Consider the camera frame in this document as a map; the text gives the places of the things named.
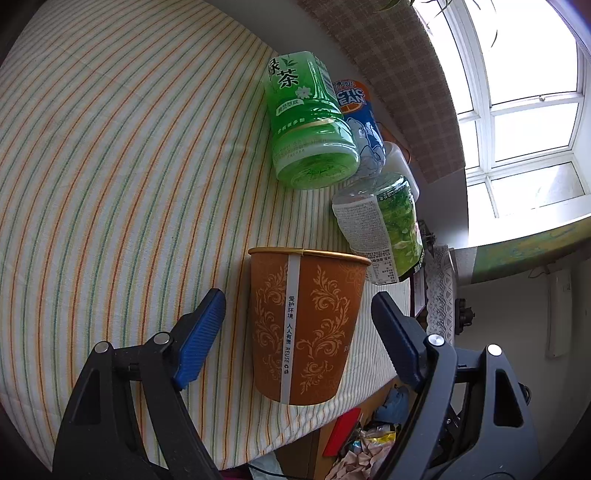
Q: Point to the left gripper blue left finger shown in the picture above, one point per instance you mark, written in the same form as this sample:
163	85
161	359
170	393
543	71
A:
99	436

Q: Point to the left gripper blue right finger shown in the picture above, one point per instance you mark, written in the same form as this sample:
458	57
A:
470	419

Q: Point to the orange patterned paper cup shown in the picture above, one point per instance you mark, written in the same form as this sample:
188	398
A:
303	306

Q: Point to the white paper cup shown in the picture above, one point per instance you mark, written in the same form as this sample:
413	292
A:
397	163

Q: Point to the red packet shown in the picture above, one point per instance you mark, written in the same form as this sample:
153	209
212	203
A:
343	428

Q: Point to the colourful fruit juice carton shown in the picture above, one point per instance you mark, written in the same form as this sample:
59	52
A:
378	218

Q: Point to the striped tablecloth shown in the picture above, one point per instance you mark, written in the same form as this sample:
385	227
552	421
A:
136	176

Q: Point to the green tea bottle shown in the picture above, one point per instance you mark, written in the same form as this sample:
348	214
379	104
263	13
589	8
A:
312	147

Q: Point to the blue labelled drink bottle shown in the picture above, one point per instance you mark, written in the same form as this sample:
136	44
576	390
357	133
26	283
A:
354	101

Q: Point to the checked windowsill mat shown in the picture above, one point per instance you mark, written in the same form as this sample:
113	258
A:
392	50

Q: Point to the white wall switch plate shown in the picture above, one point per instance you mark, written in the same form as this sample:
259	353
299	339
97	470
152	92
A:
560	314

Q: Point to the white window frame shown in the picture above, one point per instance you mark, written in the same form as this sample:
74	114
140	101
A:
519	73

